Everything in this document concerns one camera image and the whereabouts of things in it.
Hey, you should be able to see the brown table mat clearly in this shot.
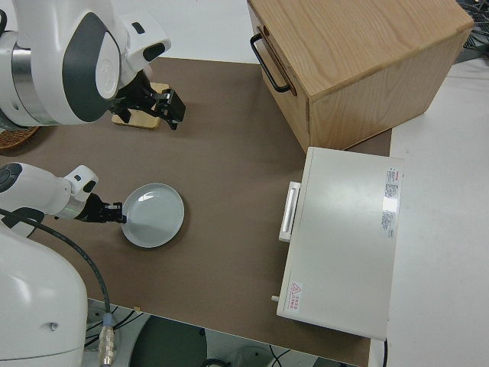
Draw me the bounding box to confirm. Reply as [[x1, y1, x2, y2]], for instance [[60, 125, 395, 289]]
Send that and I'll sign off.
[[0, 57, 393, 367]]

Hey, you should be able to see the wooden mug tree stand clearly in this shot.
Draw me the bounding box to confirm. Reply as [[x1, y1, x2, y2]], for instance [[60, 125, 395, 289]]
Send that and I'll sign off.
[[111, 81, 160, 130]]

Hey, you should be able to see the black drawer handle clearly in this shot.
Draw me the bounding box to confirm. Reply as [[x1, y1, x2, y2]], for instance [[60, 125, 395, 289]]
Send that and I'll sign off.
[[249, 33, 292, 93]]

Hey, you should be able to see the brown wicker basket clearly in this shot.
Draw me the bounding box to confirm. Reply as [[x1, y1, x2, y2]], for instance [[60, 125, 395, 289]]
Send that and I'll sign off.
[[0, 125, 41, 151]]

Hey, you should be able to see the dark round pedestal base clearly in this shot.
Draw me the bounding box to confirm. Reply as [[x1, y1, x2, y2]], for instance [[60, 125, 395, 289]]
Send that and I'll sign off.
[[129, 315, 209, 367]]

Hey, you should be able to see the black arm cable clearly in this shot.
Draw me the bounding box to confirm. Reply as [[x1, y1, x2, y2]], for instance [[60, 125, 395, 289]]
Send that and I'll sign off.
[[0, 208, 118, 367]]

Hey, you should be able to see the gray plate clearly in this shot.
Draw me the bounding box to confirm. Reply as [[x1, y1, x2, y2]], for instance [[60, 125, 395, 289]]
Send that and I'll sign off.
[[121, 182, 186, 249]]

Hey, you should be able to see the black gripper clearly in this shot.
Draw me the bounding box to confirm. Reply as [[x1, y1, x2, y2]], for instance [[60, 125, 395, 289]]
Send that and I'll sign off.
[[76, 193, 128, 226], [112, 70, 187, 132]]

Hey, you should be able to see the cream toaster oven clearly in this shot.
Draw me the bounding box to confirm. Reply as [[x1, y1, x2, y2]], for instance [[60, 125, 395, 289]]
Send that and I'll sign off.
[[270, 146, 406, 343]]

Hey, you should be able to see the white oven handle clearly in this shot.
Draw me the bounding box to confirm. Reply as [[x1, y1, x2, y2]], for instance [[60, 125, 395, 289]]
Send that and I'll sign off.
[[277, 181, 303, 242]]

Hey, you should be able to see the wooden drawer box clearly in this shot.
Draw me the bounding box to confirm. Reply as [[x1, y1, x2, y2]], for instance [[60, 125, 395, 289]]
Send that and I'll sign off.
[[246, 0, 474, 152]]

